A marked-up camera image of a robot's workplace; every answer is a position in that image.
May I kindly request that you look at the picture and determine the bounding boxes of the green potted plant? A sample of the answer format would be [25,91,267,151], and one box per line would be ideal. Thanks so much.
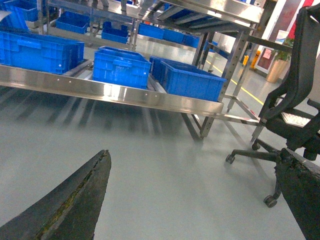
[266,50,291,84]

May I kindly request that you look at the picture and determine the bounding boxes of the blue tray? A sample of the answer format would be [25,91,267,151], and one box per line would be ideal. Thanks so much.
[101,21,129,44]
[55,11,90,34]

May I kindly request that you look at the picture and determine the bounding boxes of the blue crate behind right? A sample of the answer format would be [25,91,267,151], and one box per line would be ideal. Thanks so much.
[149,55,197,85]

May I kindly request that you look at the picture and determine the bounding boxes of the blue plastic crate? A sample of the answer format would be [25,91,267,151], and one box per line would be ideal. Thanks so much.
[92,46,151,90]
[161,61,227,102]

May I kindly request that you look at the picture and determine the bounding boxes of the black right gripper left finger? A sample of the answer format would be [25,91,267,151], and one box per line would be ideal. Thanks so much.
[0,150,112,240]

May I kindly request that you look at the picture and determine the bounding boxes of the blue tray back left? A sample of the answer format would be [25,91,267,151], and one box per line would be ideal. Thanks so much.
[55,11,90,34]

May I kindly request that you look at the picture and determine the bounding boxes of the blue tray back right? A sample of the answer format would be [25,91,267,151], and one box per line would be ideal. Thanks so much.
[101,21,129,44]

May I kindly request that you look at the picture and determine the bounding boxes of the stainless steel roller shelf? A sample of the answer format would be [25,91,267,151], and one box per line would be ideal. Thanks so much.
[0,0,263,138]

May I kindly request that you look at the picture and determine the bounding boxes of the blue plastic crate left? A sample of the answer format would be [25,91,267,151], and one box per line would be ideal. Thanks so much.
[92,46,151,90]

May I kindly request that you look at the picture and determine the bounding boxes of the blue crate far left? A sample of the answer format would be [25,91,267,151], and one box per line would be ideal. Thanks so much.
[0,30,85,75]

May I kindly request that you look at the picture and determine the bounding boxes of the black office chair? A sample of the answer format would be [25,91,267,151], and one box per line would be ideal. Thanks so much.
[225,4,320,208]

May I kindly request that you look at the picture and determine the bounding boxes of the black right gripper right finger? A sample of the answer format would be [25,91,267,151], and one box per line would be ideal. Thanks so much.
[275,148,320,240]

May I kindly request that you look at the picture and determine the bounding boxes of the blue plastic crate right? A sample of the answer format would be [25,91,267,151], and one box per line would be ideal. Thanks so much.
[161,61,227,102]

